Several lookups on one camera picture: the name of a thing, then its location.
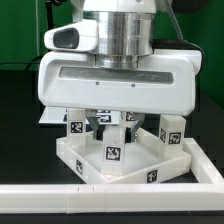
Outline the white base tag plate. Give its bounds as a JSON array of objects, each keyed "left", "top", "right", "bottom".
[{"left": 39, "top": 107, "right": 120, "bottom": 125}]

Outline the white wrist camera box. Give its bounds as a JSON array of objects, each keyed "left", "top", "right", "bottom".
[{"left": 44, "top": 19, "right": 99, "bottom": 52}]

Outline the white L-shaped obstacle fence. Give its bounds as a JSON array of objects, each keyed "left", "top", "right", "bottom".
[{"left": 0, "top": 138, "right": 224, "bottom": 214}]

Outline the white square table top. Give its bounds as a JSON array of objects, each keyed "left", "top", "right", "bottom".
[{"left": 56, "top": 128, "right": 191, "bottom": 184}]

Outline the black cable with connector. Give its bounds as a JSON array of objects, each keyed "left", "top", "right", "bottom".
[{"left": 0, "top": 0, "right": 68, "bottom": 72}]

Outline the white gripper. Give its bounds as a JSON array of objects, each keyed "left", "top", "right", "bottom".
[{"left": 38, "top": 49, "right": 202, "bottom": 143}]

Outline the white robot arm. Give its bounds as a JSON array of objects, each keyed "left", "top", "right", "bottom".
[{"left": 38, "top": 0, "right": 204, "bottom": 142}]

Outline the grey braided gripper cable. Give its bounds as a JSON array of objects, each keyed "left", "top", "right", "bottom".
[{"left": 151, "top": 0, "right": 205, "bottom": 73}]

